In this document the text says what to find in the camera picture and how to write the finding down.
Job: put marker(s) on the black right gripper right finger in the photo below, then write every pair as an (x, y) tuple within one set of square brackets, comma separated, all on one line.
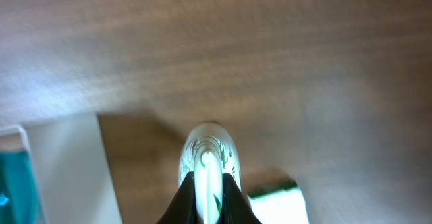
[(235, 209)]

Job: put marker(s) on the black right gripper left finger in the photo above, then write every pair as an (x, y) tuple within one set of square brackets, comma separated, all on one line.
[(182, 208)]

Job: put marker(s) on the white lotion tube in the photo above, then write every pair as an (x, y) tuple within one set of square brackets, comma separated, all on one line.
[(208, 153)]

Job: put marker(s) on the blue Listerine mouthwash bottle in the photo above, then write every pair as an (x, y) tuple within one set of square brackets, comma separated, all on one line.
[(19, 197)]

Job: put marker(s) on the white green soap packet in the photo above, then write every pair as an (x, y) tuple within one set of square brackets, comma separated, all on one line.
[(279, 203)]

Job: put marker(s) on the white cardboard box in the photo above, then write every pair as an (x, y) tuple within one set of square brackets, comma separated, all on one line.
[(70, 169)]

